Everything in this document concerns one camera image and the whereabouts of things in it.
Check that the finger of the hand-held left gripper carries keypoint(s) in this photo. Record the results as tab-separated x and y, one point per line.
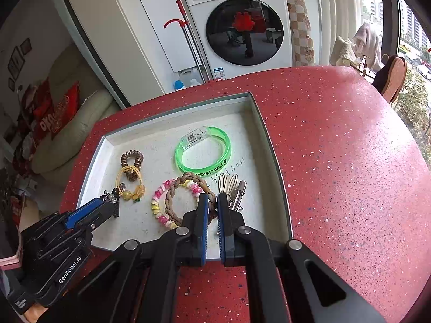
102	217
84	213

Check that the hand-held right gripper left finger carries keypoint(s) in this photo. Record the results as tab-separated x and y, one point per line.
203	228

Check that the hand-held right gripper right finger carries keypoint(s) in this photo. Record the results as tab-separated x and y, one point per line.
222	235

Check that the silver zigzag hair clip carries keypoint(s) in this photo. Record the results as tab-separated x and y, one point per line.
241	191

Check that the gold hair clips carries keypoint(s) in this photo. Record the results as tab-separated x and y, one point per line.
232	183

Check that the grey jewelry tray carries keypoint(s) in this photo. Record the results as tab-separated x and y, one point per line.
155	134

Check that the cream sofa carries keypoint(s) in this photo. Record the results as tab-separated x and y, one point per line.
87	114

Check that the red cushion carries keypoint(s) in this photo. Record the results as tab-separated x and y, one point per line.
60	114

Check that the blue cap bottle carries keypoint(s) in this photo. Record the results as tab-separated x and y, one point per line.
177	85

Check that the white plastic jug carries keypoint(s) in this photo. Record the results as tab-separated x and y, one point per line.
190	75

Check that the white cabinet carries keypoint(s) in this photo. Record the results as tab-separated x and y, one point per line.
134	40

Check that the white washing machine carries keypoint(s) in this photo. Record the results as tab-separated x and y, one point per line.
198	40

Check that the red hook pole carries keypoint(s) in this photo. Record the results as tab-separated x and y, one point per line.
188	37

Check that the checkered cloth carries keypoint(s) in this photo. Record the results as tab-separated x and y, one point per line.
299	33

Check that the round orange chair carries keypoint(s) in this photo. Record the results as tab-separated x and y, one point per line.
395	77

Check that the pale pink blanket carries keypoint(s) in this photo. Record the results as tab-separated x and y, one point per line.
365	40

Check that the white curtain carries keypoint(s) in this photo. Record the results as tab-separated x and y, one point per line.
336	6

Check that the wall picture frame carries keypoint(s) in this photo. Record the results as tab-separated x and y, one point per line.
16	62
25	45

